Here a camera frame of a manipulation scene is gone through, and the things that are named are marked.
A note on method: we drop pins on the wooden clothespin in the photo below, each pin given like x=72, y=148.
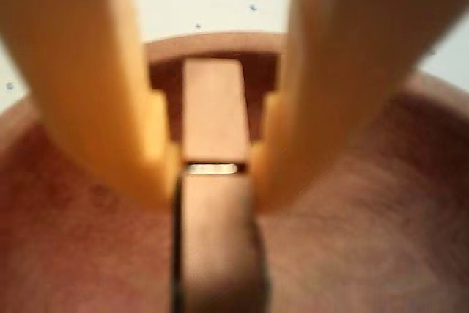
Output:
x=214, y=115

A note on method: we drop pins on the brown wooden bowl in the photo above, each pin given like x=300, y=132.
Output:
x=348, y=247

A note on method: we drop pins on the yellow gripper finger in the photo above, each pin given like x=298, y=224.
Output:
x=80, y=71
x=348, y=52

